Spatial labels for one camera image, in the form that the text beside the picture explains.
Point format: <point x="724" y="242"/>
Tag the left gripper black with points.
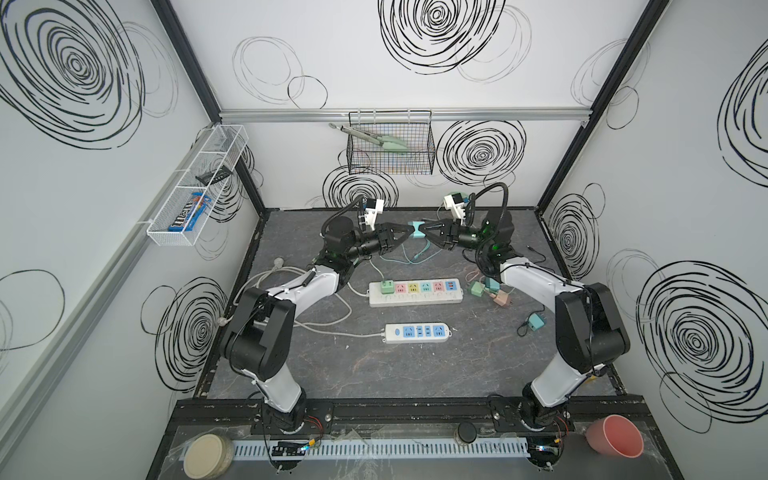
<point x="381" y="237"/>

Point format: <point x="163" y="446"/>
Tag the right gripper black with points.
<point x="451" y="234"/>

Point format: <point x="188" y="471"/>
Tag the pink charger plug with cable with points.
<point x="501" y="298"/>

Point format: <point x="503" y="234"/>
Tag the green charger plug with cable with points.
<point x="387" y="286"/>

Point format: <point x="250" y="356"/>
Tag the large multicolour power strip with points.
<point x="417" y="293"/>

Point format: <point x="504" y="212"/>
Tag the small blue white power strip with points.
<point x="416" y="333"/>

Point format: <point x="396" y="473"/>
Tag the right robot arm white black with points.
<point x="589" y="331"/>

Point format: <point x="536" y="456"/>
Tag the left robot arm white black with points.
<point x="257" y="339"/>

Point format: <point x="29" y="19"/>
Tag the green kitchen tongs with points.
<point x="387" y="143"/>

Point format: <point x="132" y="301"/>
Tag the black remote control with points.
<point x="214" y="176"/>

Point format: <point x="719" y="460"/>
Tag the blue candy packet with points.
<point x="186" y="219"/>

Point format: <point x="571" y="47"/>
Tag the black round knob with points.
<point x="466" y="433"/>

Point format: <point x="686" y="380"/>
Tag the pink plastic cup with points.
<point x="615" y="435"/>

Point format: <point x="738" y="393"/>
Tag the round beige lid container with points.
<point x="208" y="457"/>

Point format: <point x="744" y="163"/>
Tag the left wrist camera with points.
<point x="371" y="209"/>

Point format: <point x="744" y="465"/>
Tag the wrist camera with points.
<point x="371" y="209"/>
<point x="456" y="205"/>

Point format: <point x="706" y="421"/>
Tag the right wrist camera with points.
<point x="456" y="205"/>

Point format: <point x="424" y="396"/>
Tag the black wire basket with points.
<point x="414" y="126"/>

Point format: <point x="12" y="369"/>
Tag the white wire shelf basket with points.
<point x="220" y="144"/>

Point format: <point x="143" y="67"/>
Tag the black front rail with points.
<point x="505" y="414"/>

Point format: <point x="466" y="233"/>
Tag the white slotted cable duct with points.
<point x="429" y="448"/>

